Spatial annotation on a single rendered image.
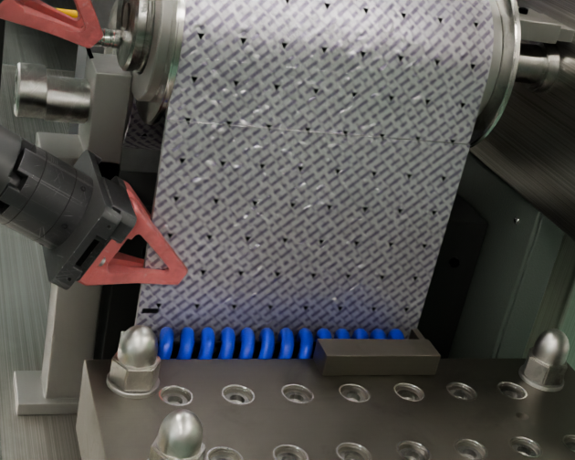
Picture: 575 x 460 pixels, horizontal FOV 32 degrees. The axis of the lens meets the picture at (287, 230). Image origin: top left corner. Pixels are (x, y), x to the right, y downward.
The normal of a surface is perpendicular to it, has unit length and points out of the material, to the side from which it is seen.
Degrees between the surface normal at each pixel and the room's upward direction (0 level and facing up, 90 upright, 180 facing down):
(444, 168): 91
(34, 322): 0
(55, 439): 0
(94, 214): 62
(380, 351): 0
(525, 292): 90
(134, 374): 90
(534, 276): 90
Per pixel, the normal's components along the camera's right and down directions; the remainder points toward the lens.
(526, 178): -0.94, -0.04
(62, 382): 0.29, 0.45
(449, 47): 0.34, 0.11
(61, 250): -0.73, -0.46
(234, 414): 0.19, -0.89
